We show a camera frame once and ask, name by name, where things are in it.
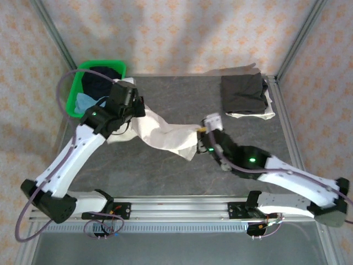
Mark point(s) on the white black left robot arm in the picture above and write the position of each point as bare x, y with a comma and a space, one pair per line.
80, 154

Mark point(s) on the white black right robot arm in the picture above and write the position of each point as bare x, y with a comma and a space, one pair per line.
298, 176

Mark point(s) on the folded plain white t-shirt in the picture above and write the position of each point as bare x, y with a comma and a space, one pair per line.
268, 114

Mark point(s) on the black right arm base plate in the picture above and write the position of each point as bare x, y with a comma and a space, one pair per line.
234, 211

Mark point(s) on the dark navy t-shirt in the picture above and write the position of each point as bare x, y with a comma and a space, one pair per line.
93, 82

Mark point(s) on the aluminium table edge rail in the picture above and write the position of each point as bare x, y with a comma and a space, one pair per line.
286, 124

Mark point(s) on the aluminium mounting rail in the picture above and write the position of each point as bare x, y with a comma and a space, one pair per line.
179, 209

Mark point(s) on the white t-shirt with robot print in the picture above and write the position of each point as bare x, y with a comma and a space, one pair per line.
165, 135

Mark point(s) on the light blue t-shirt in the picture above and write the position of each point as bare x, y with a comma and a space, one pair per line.
82, 103

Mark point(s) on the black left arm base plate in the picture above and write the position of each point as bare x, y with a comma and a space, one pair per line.
124, 211

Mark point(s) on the grey metal lower shelf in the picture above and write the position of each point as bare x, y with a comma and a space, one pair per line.
179, 251

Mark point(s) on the aluminium frame post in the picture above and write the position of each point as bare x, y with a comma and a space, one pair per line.
300, 38
52, 30

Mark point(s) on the green plastic basket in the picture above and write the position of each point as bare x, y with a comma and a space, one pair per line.
72, 94

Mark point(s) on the folded dark grey t-shirt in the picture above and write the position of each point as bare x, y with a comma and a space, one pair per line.
242, 94

